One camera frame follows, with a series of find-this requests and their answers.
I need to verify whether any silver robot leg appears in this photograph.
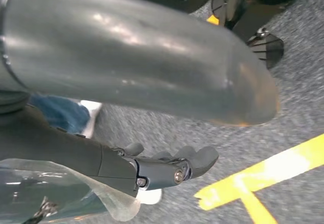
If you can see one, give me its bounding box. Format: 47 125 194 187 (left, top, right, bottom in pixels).
0 0 280 127

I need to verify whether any person's leg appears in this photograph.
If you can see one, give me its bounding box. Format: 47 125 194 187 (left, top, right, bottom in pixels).
29 94 91 135

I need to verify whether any person's foot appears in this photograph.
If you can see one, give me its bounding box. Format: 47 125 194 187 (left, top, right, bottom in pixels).
136 188 164 205
79 100 102 139

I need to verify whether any black robot foot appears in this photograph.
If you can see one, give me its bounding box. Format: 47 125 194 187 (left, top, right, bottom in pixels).
211 0 312 70

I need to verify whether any chrome round stool base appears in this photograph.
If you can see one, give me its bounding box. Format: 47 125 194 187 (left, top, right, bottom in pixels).
0 159 142 224

